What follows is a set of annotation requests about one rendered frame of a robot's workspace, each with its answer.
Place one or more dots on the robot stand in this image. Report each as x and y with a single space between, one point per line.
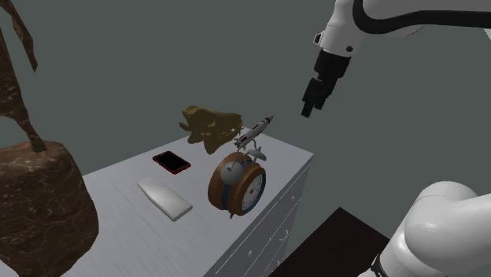
337 249

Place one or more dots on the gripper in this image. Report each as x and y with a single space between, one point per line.
331 66

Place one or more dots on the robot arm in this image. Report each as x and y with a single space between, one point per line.
441 234

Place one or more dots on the olive gold animal figure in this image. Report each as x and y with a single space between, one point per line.
211 128

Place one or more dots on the red framed black tablet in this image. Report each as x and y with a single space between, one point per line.
171 162

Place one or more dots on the brown alarm clock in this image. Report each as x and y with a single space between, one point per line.
239 184

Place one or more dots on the grey toy rocket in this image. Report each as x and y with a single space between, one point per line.
255 130

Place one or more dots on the white remote control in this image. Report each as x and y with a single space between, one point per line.
165 197

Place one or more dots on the grey chest of drawers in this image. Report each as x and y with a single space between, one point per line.
153 238

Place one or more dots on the brown stone sculpture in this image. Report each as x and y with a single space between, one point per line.
38 207

